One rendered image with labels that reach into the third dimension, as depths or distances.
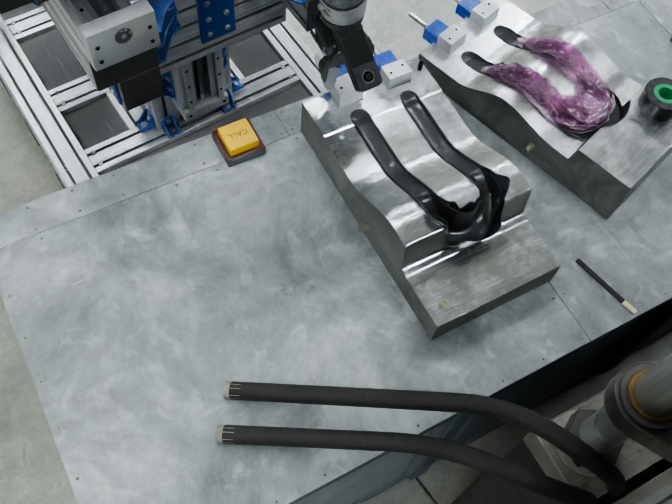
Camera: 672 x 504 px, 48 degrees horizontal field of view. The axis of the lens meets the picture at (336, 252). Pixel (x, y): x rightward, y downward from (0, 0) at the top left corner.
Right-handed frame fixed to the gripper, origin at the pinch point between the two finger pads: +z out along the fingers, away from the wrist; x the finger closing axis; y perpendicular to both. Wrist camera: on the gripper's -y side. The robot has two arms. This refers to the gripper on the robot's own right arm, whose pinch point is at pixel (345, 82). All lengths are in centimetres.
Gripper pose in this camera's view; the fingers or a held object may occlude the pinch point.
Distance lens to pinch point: 143.1
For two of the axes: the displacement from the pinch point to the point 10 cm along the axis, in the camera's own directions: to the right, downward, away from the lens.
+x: -8.8, 4.4, -1.5
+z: -0.1, 3.0, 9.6
